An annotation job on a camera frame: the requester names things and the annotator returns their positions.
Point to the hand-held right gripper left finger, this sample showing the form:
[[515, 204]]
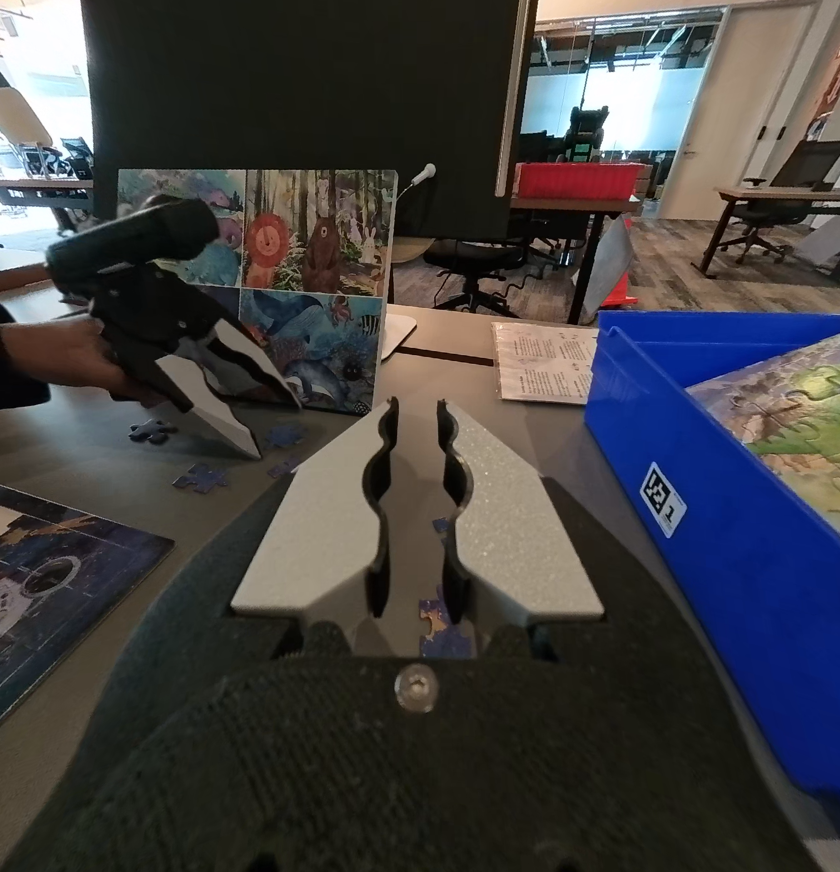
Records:
[[304, 545]]

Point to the printed instruction sheet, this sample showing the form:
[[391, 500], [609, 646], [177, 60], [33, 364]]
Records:
[[542, 368]]

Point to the dinosaur jigsaw puzzle board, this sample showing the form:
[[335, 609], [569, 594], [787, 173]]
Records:
[[801, 422]]

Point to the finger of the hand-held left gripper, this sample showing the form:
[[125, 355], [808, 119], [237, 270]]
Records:
[[215, 409], [246, 354]]

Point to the person's left hand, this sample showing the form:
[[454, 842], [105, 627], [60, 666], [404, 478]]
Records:
[[58, 354]]

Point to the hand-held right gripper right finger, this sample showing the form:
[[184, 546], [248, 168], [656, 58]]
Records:
[[522, 545]]

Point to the space jigsaw puzzle board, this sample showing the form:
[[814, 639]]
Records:
[[52, 579]]

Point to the red plastic crate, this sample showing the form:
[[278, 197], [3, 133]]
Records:
[[576, 180]]

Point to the wooden office desk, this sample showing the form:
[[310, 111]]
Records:
[[576, 203], [788, 194], [31, 184]]

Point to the white flat stand base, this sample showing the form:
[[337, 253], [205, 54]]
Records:
[[396, 337]]

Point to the black gaming chair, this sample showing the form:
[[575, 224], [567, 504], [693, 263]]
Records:
[[587, 133]]

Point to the black partition panel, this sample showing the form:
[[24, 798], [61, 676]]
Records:
[[290, 82]]

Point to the blue plastic bin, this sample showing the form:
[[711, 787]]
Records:
[[719, 545]]

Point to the colourful jigsaw puzzle box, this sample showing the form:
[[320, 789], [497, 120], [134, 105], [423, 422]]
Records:
[[311, 238]]

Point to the white plastic bag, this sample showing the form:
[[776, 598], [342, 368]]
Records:
[[614, 252]]

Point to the orange traffic cone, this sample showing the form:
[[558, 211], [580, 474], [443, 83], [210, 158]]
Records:
[[619, 293]]

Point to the black mesh office chair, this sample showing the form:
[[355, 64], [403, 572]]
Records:
[[801, 170]]

